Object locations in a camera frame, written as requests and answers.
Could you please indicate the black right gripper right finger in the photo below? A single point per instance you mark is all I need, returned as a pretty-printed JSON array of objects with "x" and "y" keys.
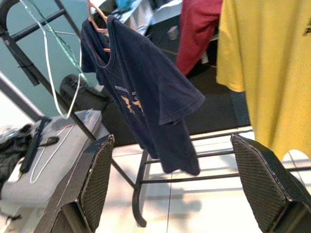
[{"x": 262, "y": 184}]

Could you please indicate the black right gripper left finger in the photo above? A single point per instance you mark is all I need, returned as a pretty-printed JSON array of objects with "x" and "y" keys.
[{"x": 94, "y": 184}]

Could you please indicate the yellow t-shirt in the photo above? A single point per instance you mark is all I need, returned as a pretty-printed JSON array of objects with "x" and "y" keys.
[{"x": 272, "y": 72}]

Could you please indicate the pink clothes hanger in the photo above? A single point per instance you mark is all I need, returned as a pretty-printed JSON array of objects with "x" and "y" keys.
[{"x": 96, "y": 27}]

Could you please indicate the grey upholstered ottoman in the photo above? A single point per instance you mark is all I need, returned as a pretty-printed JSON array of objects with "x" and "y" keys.
[{"x": 60, "y": 170}]

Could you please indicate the black metal clothes rack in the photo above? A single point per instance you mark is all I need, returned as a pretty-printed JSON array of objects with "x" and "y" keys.
[{"x": 136, "y": 194}]

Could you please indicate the black clothes pile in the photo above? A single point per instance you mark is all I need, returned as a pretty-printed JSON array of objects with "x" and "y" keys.
[{"x": 12, "y": 150}]

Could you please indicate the black backpack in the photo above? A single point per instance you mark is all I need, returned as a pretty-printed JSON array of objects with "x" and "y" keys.
[{"x": 80, "y": 94}]

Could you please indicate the navy printed t-shirt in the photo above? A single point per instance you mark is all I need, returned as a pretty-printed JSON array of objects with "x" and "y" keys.
[{"x": 145, "y": 85}]

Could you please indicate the red garment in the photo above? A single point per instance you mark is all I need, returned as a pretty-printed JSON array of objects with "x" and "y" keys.
[{"x": 196, "y": 31}]

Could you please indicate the small grey box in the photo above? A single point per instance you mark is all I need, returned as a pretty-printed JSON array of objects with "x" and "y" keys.
[{"x": 173, "y": 32}]

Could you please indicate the blue bag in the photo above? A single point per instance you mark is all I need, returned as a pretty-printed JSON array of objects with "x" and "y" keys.
[{"x": 125, "y": 3}]

